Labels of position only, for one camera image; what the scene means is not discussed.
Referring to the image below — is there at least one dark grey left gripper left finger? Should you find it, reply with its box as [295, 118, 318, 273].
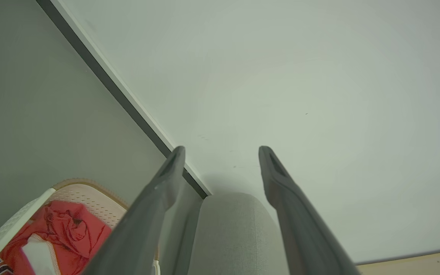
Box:
[82, 146, 186, 275]

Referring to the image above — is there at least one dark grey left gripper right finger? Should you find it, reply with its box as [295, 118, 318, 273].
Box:
[259, 146, 361, 275]

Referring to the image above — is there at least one red jersey with navy letters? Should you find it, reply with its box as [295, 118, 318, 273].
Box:
[0, 201, 112, 275]

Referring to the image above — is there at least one white and red garment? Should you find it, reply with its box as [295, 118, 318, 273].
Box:
[21, 234, 61, 275]

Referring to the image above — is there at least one cream perforated laundry basket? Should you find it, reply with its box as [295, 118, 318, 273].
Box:
[0, 178, 161, 275]

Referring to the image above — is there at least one dark grey baseboard strip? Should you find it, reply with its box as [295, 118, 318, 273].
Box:
[36, 0, 211, 199]

